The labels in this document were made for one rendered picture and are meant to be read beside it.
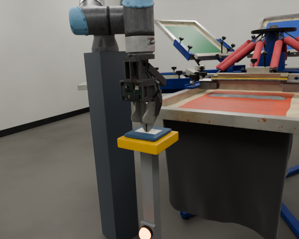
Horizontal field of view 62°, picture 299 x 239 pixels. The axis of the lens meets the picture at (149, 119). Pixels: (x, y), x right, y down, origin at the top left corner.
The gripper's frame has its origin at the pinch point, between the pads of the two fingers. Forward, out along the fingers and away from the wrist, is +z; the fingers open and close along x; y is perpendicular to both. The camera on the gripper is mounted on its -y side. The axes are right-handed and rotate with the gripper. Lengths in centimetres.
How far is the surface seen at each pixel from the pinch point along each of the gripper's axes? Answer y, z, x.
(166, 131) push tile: -2.1, 1.3, 4.6
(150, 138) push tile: 4.8, 1.4, 3.5
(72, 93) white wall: -292, 50, -368
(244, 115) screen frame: -17.4, -1.3, 22.5
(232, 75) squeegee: -76, -8, 4
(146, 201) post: 1.9, 23.0, -0.7
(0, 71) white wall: -155, -6, -368
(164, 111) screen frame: -17.3, -0.6, -4.0
